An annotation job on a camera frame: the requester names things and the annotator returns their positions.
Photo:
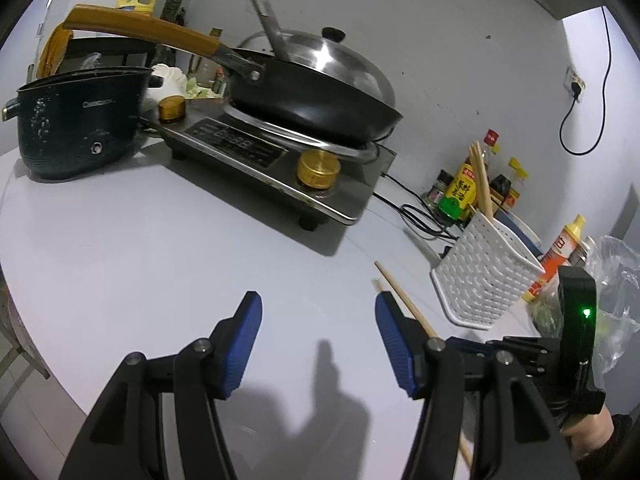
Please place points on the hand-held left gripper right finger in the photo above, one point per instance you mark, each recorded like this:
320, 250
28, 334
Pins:
395, 340

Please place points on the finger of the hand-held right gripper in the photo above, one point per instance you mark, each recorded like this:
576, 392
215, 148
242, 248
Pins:
535, 347
540, 370

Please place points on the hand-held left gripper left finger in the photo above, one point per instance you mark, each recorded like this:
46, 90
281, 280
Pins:
242, 345

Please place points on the wooden chopstick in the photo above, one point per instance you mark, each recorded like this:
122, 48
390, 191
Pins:
405, 300

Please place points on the white perforated utensil basket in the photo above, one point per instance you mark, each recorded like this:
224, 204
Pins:
480, 270

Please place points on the bundle of wooden chopsticks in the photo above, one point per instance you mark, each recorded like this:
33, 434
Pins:
482, 185

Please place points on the person's right hand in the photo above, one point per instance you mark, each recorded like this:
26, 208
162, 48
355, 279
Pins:
587, 435

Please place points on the plastic bag of greens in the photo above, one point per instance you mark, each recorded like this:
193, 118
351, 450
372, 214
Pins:
617, 285

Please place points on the glass jar metal lid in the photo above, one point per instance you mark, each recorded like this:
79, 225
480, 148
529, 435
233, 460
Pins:
580, 255

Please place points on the yellow squeeze bottle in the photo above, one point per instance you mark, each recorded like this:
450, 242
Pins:
557, 255

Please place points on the small spice jar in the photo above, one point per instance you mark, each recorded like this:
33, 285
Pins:
440, 187

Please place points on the yellow label sauce bottle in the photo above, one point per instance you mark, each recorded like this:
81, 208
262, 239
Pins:
460, 190

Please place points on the slim yellow cap bottle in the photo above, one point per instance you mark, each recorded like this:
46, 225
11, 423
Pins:
496, 150

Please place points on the steel induction cooker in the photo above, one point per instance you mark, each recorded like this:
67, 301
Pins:
225, 142

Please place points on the dark blue electric pot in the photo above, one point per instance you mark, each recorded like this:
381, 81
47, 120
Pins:
75, 130

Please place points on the napa cabbage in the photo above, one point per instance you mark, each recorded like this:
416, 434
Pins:
167, 80

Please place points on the clear bottle yellow cap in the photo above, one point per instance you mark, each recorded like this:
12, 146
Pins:
202, 67

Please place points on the steel wok lid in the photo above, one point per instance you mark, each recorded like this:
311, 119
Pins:
340, 65

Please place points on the metal spatula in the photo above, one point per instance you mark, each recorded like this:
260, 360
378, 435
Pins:
270, 25

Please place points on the black metal rack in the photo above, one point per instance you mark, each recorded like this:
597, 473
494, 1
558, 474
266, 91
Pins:
110, 47

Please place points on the orange cloth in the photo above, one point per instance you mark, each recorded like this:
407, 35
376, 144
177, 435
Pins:
50, 50

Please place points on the metal rack frame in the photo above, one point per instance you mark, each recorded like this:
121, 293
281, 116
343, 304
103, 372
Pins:
25, 355

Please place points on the white wall socket with plug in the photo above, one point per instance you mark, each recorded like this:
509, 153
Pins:
575, 82

